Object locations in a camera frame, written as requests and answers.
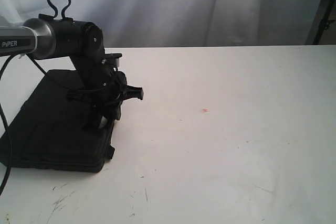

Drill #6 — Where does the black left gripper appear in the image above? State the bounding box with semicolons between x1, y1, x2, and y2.
67;71;144;132

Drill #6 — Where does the black plastic tool case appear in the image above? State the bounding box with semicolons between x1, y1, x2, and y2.
1;70;115;173

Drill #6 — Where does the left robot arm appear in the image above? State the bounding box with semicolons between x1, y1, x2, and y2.
1;14;144;120

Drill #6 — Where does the white backdrop curtain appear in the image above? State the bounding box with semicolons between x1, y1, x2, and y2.
1;0;320;47

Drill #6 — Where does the black metal stand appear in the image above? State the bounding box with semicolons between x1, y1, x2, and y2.
312;0;335;45

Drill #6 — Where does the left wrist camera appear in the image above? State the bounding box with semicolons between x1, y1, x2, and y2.
101;53;122;68

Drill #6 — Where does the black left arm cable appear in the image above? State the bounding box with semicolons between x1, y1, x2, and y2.
0;55;48;196

